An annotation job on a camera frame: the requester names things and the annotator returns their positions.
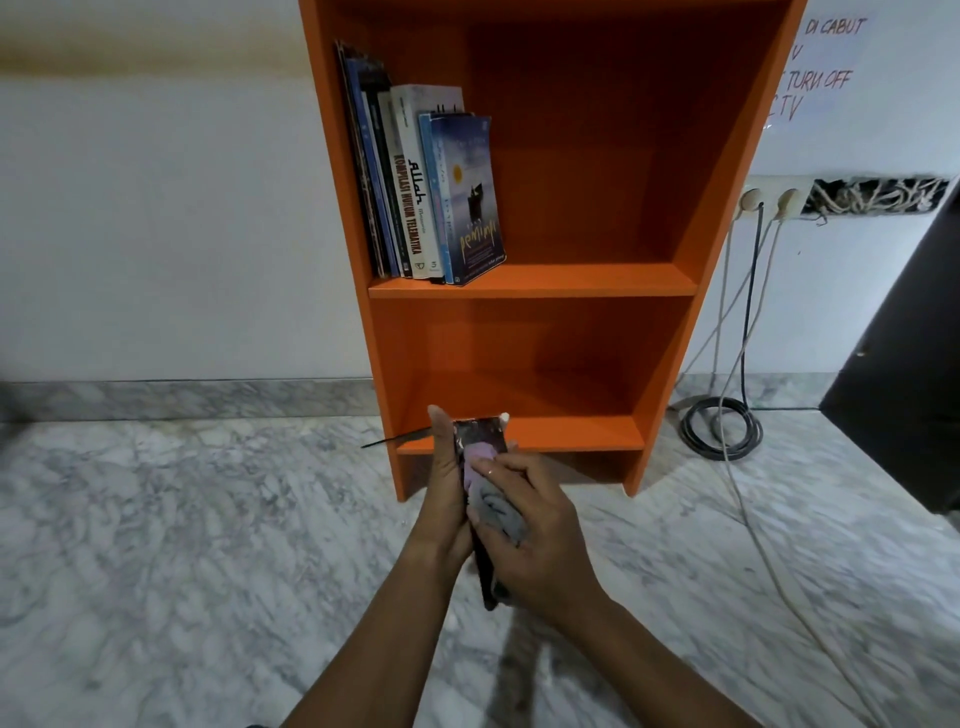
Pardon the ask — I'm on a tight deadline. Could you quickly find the white paper wall note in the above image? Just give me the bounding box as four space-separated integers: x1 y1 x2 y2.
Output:
764 11 871 133

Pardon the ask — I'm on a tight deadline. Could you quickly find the dark brown cabinet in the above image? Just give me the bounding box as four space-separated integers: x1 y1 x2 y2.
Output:
818 187 960 519

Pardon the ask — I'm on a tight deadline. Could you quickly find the coiled black cable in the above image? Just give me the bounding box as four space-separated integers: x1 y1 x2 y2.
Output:
674 209 894 728
677 202 766 463

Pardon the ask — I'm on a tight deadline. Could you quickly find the white wall socket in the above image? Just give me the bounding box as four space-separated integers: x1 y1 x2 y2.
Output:
734 173 815 223

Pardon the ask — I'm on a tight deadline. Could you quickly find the orange wooden bookshelf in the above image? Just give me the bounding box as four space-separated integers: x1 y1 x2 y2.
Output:
297 0 810 504

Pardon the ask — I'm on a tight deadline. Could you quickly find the person's right forearm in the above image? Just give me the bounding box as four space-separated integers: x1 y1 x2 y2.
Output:
558 592 766 728

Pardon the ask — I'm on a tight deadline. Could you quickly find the small green cover book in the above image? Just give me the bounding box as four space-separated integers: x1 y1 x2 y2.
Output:
416 108 474 285

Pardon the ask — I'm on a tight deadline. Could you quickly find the dark worn comic magazine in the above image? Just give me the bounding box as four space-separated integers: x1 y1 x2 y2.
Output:
334 39 391 279

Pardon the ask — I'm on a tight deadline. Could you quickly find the person's right hand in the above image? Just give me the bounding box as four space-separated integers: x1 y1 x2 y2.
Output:
464 449 609 631

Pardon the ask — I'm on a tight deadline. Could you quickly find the dark blue boat cover book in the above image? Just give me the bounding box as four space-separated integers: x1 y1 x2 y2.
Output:
427 112 508 288

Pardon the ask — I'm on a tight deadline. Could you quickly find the cream red-titled cover book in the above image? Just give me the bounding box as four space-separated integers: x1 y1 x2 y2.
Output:
376 89 434 280

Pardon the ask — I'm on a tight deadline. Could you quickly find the person's left hand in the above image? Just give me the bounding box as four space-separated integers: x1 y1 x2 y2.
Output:
408 404 511 579

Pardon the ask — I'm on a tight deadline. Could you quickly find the black display stand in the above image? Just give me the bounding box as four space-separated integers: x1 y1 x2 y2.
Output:
359 416 519 613

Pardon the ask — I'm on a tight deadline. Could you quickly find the person's left forearm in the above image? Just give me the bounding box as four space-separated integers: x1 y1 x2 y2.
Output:
281 551 463 728

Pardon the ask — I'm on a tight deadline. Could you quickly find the white cover book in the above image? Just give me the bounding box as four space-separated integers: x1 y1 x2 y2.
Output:
389 83 466 283

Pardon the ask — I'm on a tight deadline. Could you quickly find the purple cleaning cloth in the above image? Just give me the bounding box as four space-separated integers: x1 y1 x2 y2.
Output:
461 440 530 549

